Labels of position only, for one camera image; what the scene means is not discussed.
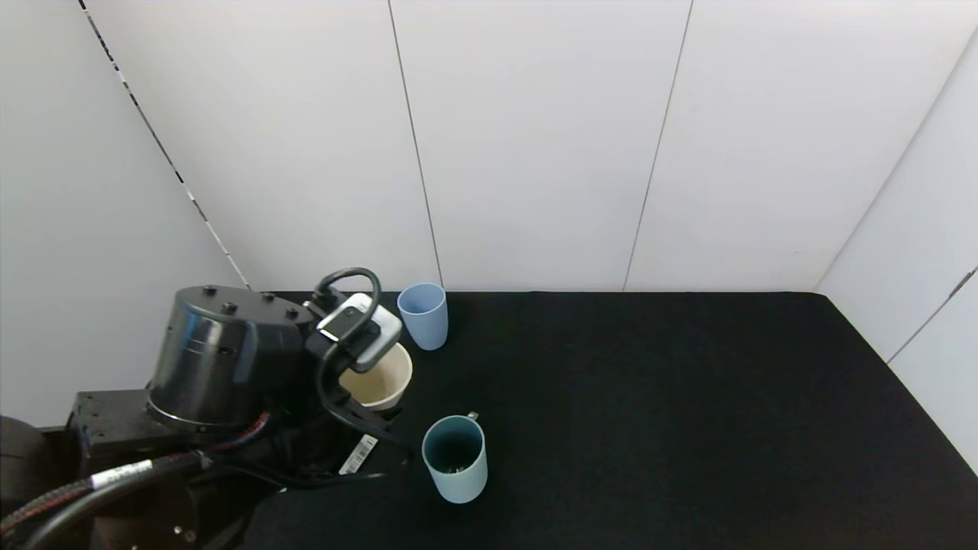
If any cream plastic cup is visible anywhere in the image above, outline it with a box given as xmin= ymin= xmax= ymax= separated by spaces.
xmin=338 ymin=344 xmax=414 ymax=412

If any light blue plastic cup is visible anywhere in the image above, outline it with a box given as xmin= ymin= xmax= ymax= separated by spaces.
xmin=397 ymin=283 xmax=449 ymax=351

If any teal plastic cup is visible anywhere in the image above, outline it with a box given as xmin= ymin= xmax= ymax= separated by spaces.
xmin=421 ymin=415 xmax=489 ymax=505

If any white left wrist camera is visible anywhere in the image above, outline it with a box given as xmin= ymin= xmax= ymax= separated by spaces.
xmin=316 ymin=293 xmax=403 ymax=374

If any black camera cable loop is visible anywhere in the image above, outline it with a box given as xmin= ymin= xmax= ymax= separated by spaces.
xmin=312 ymin=267 xmax=383 ymax=345

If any black cable with white label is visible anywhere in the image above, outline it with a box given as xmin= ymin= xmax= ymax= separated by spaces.
xmin=0 ymin=412 xmax=272 ymax=550

